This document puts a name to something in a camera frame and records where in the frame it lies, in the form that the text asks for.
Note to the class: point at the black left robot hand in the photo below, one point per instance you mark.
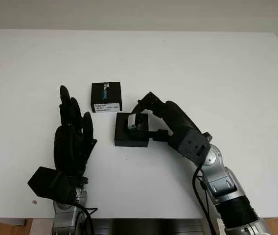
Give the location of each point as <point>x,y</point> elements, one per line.
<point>70,147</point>

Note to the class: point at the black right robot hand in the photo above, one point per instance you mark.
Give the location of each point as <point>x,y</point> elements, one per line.
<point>178,120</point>

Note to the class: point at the small silver depth camera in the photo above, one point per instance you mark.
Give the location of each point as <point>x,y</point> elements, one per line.
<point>136,121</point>

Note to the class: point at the black RealSense box lid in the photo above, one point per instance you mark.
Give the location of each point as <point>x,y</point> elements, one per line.
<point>106,94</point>

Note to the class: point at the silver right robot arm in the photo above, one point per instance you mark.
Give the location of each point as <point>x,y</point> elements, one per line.
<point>229,191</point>

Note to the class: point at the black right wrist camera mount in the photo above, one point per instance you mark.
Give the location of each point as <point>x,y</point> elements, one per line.
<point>194,145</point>

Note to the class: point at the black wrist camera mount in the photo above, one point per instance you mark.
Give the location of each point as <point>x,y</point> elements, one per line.
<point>194,145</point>
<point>48,183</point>

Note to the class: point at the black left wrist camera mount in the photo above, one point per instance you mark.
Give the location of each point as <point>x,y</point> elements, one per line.
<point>48,183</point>

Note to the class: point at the black camera box base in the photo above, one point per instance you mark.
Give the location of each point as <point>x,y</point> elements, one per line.
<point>129,139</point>

